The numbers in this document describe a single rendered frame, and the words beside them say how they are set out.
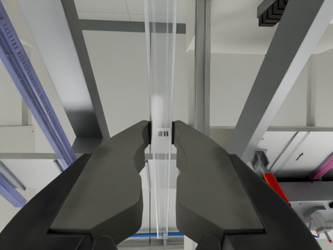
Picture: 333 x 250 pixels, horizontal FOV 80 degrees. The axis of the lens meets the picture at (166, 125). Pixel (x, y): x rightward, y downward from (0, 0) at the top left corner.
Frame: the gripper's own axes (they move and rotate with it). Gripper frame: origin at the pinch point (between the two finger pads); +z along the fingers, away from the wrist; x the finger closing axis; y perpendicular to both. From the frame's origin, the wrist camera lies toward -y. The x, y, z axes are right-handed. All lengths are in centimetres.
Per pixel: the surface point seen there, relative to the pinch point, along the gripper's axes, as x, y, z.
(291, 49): 15.9, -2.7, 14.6
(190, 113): 13, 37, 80
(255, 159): 18.0, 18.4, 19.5
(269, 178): 18.7, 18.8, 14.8
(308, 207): 33, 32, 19
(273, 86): 15.7, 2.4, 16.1
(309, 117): 77, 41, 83
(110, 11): -49, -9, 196
